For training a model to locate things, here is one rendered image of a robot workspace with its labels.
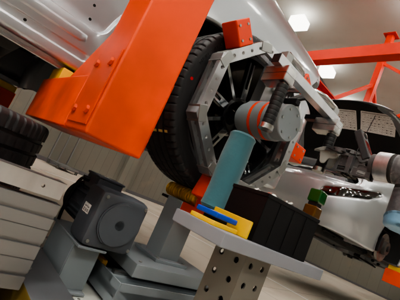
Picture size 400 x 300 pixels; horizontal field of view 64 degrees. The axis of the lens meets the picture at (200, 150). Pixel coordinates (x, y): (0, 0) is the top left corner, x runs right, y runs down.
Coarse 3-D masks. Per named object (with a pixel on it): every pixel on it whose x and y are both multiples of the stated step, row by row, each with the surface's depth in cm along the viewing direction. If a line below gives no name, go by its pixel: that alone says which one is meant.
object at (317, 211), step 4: (308, 204) 96; (304, 208) 96; (308, 208) 96; (312, 208) 95; (316, 208) 94; (308, 212) 95; (312, 212) 94; (316, 212) 94; (320, 212) 96; (312, 216) 94; (316, 216) 95
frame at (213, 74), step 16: (240, 48) 111; (256, 48) 115; (272, 48) 120; (208, 64) 109; (224, 64) 107; (208, 80) 106; (192, 96) 108; (208, 96) 105; (288, 96) 138; (192, 112) 105; (192, 128) 108; (208, 128) 107; (208, 144) 108; (288, 144) 136; (208, 160) 109; (272, 160) 138; (288, 160) 137; (208, 176) 114; (256, 176) 132; (272, 176) 132
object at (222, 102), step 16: (240, 64) 138; (256, 64) 132; (240, 80) 150; (256, 80) 143; (240, 96) 129; (224, 112) 125; (224, 128) 126; (192, 144) 115; (256, 144) 149; (272, 144) 142; (256, 160) 142
